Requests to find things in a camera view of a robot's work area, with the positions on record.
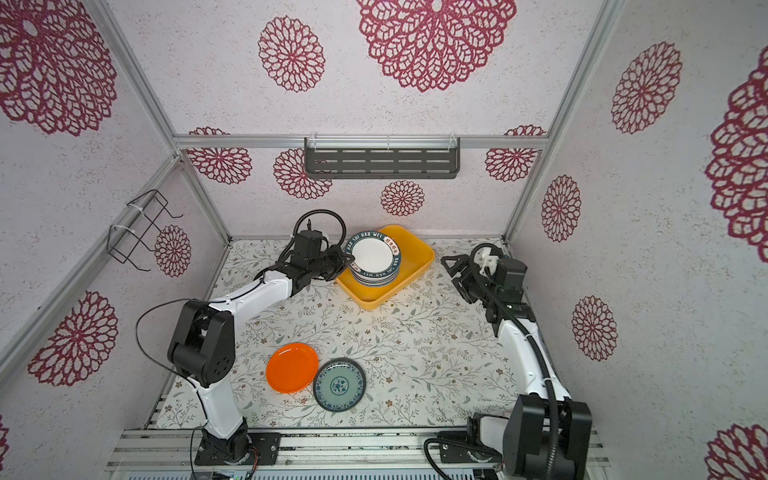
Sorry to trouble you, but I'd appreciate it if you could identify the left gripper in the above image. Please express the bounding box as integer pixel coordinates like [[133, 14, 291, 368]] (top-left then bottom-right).
[[310, 244, 356, 282]]

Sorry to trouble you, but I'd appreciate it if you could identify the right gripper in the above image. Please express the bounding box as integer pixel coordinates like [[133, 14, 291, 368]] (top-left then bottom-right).
[[443, 258, 498, 308]]

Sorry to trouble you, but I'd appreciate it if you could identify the green rim plate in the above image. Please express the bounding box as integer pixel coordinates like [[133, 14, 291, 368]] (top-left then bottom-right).
[[344, 230, 402, 280]]

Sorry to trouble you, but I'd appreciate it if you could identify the orange plate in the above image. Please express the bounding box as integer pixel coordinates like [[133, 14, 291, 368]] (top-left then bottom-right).
[[265, 343, 319, 394]]

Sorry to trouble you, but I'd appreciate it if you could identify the teal patterned plate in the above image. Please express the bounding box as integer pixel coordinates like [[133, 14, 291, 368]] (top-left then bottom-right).
[[312, 358, 367, 413]]

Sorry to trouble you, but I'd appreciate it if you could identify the sunburst plate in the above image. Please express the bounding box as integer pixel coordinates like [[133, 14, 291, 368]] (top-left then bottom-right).
[[352, 271, 398, 288]]

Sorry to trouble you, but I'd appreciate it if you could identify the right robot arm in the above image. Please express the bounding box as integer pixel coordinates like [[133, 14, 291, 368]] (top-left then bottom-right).
[[424, 243, 592, 479]]

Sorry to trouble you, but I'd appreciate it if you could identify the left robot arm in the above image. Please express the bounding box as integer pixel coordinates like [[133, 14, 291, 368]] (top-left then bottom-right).
[[167, 229, 353, 441]]

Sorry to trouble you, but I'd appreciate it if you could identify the yellow plastic bin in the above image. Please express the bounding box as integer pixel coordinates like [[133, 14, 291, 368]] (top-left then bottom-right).
[[336, 225, 435, 311]]

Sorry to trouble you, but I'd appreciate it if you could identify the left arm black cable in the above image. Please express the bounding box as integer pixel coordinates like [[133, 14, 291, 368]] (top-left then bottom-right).
[[134, 208, 348, 480]]

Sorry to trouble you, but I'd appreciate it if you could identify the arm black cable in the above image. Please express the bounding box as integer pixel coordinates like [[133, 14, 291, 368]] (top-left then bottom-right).
[[423, 241, 560, 480], [134, 208, 348, 480]]

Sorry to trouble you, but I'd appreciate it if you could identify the grey wall shelf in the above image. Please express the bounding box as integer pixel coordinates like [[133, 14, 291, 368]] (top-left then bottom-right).
[[304, 137, 461, 180]]

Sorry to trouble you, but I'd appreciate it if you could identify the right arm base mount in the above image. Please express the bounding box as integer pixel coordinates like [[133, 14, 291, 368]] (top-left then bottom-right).
[[437, 431, 502, 464]]

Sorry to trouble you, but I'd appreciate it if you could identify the black wire rack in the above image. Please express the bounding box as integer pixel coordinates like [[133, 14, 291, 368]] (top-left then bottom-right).
[[105, 189, 183, 272]]

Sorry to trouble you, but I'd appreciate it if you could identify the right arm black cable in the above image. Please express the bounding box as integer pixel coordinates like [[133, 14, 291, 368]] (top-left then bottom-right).
[[423, 241, 560, 480]]

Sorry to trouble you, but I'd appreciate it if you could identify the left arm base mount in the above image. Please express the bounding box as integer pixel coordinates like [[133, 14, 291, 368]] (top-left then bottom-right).
[[194, 420, 282, 466]]

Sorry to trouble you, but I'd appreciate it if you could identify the aluminium front rail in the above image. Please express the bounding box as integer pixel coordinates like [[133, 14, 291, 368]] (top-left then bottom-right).
[[104, 425, 612, 480]]

